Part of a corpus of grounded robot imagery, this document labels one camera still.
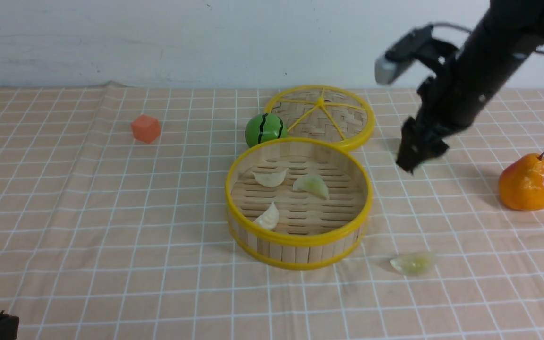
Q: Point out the pale green dumpling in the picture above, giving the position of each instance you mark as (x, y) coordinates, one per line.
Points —
(313, 184)
(414, 264)

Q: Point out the orange foam cube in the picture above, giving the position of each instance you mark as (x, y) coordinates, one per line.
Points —
(146, 129)

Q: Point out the white dumpling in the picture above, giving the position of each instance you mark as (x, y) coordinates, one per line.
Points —
(269, 219)
(270, 180)

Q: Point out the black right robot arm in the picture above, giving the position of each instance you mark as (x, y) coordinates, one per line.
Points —
(466, 78)

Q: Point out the bamboo steamer tray yellow rim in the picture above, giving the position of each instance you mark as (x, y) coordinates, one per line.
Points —
(312, 232)

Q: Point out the green watermelon toy ball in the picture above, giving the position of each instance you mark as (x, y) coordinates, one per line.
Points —
(263, 128)

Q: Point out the beige checkered tablecloth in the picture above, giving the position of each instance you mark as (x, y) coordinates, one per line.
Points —
(103, 237)

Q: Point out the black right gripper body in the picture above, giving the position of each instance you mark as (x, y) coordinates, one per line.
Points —
(447, 108)

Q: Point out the woven bamboo steamer lid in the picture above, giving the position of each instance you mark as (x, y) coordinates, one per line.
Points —
(325, 113)

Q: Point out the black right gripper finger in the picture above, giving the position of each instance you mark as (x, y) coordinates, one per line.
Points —
(408, 154)
(431, 148)

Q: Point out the orange red toy pear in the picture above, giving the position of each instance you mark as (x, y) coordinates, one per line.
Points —
(521, 185)

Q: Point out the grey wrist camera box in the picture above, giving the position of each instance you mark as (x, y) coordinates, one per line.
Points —
(399, 57)

